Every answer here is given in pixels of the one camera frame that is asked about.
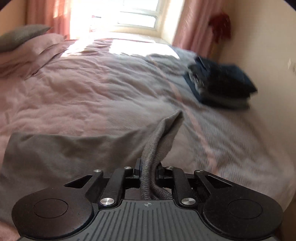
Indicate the pink pillow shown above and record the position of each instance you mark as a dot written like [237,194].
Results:
[31,49]
[29,67]

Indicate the pink curtain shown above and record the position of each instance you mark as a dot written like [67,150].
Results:
[55,14]
[193,31]

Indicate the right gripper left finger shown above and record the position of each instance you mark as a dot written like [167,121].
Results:
[62,211]

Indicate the left pink curtain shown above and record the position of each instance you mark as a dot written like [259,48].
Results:
[55,14]

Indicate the window frame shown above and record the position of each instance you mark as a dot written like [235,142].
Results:
[150,18]

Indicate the dark red hanging garment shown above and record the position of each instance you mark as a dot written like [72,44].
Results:
[221,27]

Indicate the grey checked cushion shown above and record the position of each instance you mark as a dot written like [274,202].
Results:
[11,40]

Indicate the upper pink pillow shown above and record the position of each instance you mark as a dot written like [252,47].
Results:
[31,49]

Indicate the lower pink pillow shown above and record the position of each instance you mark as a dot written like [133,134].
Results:
[29,67]

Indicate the grey folded garment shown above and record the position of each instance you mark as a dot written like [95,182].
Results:
[231,99]

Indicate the dark blue folded jeans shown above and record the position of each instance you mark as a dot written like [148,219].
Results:
[223,80]

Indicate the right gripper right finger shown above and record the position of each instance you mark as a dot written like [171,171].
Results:
[226,208]

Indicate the grey knit skirt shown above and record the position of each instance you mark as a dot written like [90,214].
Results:
[33,162]

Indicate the pink and grey duvet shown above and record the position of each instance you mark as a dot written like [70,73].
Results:
[109,87]

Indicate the right pink curtain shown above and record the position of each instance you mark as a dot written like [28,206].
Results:
[193,31]

